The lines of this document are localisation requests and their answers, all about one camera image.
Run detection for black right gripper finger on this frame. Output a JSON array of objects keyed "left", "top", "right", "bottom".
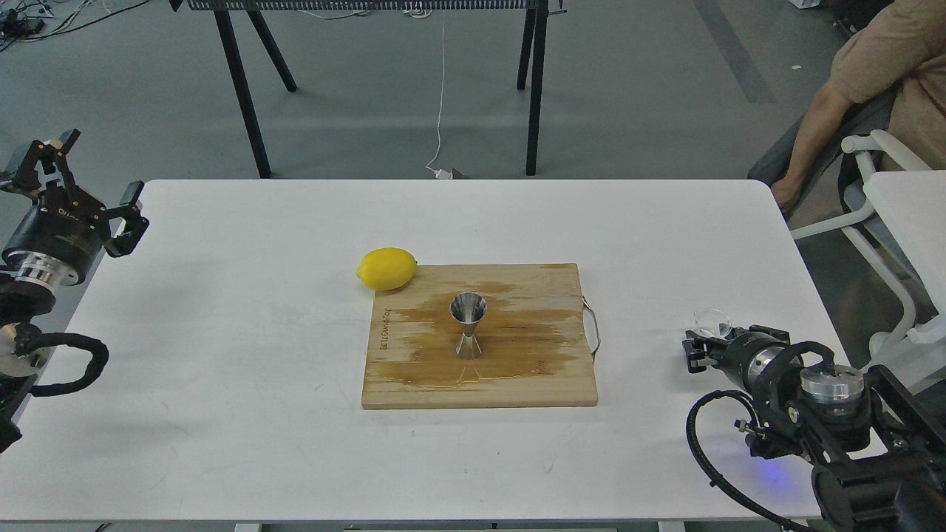
[
  {"left": 729, "top": 324, "right": 791, "bottom": 344},
  {"left": 682, "top": 330, "right": 729, "bottom": 374}
]

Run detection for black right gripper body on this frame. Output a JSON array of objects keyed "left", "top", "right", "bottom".
[{"left": 717, "top": 337, "right": 802, "bottom": 392}]

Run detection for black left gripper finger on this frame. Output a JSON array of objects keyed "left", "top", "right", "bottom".
[
  {"left": 103, "top": 180, "right": 151, "bottom": 257},
  {"left": 1, "top": 130, "right": 81, "bottom": 202}
]

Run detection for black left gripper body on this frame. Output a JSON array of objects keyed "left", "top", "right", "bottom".
[{"left": 2, "top": 188, "right": 107, "bottom": 285}]

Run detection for clear glass measuring cup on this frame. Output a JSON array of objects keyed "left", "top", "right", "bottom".
[{"left": 693, "top": 307, "right": 732, "bottom": 338}]

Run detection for steel double jigger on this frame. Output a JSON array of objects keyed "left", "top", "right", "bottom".
[{"left": 450, "top": 292, "right": 488, "bottom": 360}]

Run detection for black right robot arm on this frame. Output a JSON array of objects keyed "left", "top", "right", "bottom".
[{"left": 682, "top": 324, "right": 945, "bottom": 531}]

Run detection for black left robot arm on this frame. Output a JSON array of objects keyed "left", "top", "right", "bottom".
[{"left": 1, "top": 130, "right": 149, "bottom": 450}]

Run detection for white office chair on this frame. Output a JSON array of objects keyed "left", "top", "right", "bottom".
[{"left": 791, "top": 130, "right": 944, "bottom": 393}]

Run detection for wooden cutting board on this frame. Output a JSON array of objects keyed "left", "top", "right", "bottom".
[{"left": 361, "top": 263, "right": 598, "bottom": 409}]

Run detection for yellow lemon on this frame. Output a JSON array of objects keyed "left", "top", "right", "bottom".
[{"left": 357, "top": 247, "right": 417, "bottom": 292}]

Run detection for person in tan shirt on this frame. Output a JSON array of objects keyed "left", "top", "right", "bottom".
[{"left": 748, "top": 1, "right": 945, "bottom": 213}]

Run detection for cables on floor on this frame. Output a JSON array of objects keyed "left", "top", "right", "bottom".
[{"left": 0, "top": 0, "right": 152, "bottom": 54}]

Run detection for black metal frame table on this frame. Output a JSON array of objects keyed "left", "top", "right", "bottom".
[{"left": 169, "top": 1, "right": 565, "bottom": 179}]

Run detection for white power cable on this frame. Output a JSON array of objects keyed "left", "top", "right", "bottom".
[{"left": 424, "top": 9, "right": 453, "bottom": 180}]

